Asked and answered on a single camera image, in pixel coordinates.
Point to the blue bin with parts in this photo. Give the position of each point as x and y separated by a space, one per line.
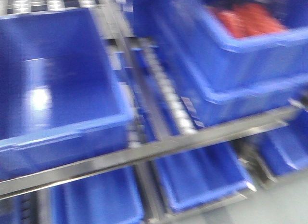
225 78

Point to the red parts pile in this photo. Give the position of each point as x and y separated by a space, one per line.
248 19

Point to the stainless steel shelf frame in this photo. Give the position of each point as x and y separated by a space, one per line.
115 28

